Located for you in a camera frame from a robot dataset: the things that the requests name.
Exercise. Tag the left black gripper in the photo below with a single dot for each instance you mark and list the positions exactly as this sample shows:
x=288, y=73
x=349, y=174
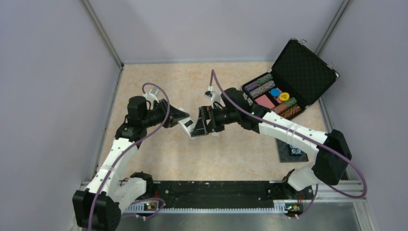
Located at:
x=175, y=115

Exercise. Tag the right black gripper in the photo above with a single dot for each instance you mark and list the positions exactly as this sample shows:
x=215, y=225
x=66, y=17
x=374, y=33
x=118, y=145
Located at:
x=201, y=128

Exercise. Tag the white remote control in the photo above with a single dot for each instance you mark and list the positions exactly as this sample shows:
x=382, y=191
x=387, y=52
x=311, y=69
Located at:
x=188, y=125

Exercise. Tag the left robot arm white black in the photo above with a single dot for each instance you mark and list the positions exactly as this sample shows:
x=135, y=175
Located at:
x=114, y=159

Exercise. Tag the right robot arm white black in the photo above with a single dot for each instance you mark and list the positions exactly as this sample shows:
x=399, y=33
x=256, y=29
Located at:
x=327, y=149

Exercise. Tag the pink card deck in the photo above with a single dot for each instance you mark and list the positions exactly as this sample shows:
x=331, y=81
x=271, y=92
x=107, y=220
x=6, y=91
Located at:
x=265, y=102

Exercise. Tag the blue round chip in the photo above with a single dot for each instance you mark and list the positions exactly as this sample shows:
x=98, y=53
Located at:
x=275, y=92

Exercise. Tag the yellow round chip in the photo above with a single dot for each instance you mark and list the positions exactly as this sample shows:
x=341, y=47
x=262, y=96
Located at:
x=284, y=96

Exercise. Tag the blue owl toy figure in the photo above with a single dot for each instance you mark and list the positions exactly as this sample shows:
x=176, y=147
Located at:
x=295, y=151

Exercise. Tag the black poker chip case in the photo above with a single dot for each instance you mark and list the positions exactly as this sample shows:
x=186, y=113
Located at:
x=297, y=71

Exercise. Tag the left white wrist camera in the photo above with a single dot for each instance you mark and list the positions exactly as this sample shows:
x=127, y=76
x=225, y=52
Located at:
x=152, y=94

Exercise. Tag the black mounting rail base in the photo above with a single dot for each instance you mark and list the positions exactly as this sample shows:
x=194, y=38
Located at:
x=225, y=194

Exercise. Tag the black studded base plate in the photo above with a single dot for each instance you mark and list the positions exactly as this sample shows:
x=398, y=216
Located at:
x=285, y=156

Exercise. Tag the aluminium frame rail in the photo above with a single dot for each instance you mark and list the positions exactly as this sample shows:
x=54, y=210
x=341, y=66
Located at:
x=145, y=197

